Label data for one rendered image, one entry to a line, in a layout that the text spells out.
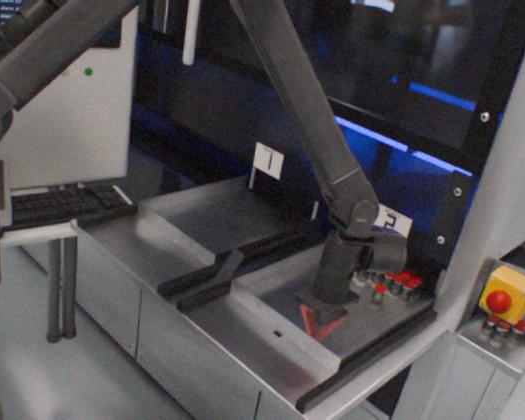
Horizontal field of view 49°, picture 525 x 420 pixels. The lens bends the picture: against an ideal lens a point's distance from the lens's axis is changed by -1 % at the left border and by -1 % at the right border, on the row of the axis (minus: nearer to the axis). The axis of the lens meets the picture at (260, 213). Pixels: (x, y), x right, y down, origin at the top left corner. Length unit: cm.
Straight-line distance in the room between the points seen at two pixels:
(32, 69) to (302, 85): 34
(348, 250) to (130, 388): 139
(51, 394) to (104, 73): 111
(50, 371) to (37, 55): 159
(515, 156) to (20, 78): 75
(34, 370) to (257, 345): 134
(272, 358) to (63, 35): 58
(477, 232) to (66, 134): 102
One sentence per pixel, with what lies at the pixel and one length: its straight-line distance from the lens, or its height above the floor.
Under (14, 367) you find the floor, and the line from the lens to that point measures 223.
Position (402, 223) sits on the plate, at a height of 103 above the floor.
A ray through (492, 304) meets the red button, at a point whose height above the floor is 99.
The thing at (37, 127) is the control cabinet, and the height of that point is 97.
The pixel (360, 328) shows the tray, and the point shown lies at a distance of 108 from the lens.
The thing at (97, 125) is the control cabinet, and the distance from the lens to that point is 158.
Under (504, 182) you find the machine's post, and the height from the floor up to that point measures 119.
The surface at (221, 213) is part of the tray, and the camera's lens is 136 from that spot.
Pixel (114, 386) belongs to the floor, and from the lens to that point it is 214.
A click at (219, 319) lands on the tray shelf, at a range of 103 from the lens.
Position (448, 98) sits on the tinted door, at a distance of 108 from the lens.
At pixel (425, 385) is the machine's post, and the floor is 73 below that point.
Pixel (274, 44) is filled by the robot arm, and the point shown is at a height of 137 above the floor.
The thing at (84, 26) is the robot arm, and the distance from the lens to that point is 75.
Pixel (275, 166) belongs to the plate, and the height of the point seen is 102.
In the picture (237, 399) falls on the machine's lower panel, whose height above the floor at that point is 30.
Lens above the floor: 151
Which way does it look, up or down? 27 degrees down
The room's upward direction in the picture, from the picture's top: 11 degrees clockwise
